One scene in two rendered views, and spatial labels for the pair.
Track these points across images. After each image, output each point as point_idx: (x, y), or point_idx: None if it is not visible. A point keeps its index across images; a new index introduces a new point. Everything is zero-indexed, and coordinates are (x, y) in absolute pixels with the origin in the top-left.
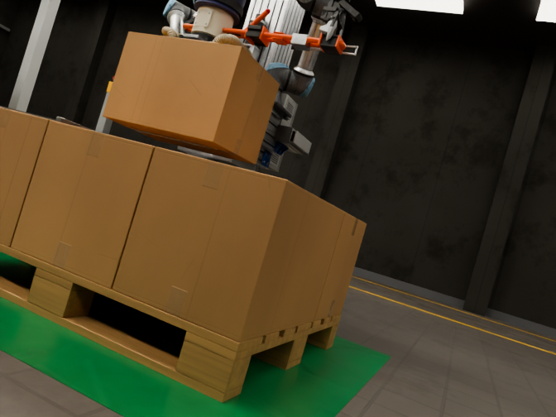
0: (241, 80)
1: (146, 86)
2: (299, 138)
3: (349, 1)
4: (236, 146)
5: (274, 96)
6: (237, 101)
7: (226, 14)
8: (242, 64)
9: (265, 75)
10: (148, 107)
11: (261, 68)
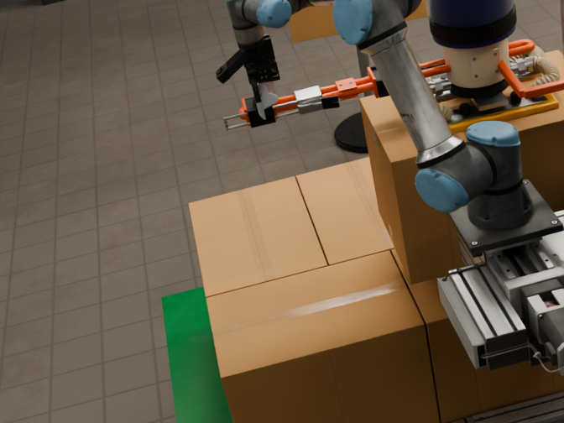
0: (369, 143)
1: None
2: (446, 302)
3: (238, 47)
4: (390, 233)
5: (392, 180)
6: (375, 170)
7: None
8: (364, 122)
9: (378, 142)
10: None
11: (373, 130)
